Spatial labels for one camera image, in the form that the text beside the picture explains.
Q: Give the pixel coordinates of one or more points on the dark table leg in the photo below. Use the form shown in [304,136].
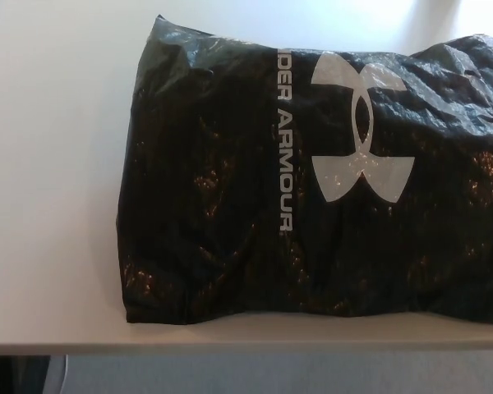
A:
[22,374]

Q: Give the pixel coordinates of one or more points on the black Under Armour plastic bag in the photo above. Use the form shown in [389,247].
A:
[238,172]

